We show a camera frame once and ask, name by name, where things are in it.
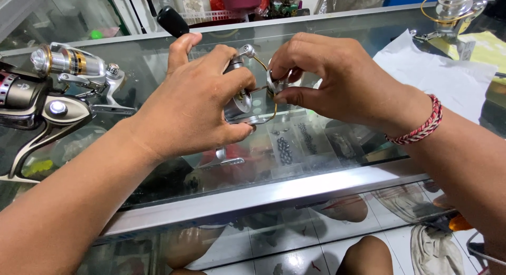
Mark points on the clear box of lead sinkers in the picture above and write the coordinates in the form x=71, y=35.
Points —
x=300, y=144

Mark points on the white plastic basket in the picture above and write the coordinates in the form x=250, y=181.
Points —
x=209, y=16

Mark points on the silver fishing reel black knob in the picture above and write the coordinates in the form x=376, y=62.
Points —
x=238, y=103

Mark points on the dark grey large fishing reel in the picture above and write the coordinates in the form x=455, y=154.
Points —
x=35, y=105

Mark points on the white paper sheet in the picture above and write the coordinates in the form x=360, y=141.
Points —
x=431, y=77

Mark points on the glass display case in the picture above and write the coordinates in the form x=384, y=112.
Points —
x=245, y=202

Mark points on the yellow paper sheet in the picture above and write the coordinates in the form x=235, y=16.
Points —
x=484, y=49

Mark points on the silver gold fishing reel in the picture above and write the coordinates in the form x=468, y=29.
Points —
x=75, y=63

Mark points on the orange object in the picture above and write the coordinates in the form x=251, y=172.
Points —
x=460, y=223

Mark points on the silver reel with gold bail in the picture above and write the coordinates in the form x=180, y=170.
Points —
x=452, y=12

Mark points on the clear plastic bag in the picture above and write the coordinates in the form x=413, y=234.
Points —
x=348, y=0

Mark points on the silver reel spool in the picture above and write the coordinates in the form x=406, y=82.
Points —
x=274, y=84

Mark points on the yellow green soft lure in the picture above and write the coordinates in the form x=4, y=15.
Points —
x=37, y=167

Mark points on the person's knee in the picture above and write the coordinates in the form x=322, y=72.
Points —
x=365, y=257

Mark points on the person's left hand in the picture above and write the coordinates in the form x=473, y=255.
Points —
x=185, y=105

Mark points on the black fishing rods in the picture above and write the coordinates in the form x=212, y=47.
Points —
x=136, y=10

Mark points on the grey cloth rag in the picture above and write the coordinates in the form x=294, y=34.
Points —
x=435, y=251

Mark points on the person's right hand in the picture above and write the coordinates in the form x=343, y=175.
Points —
x=344, y=81

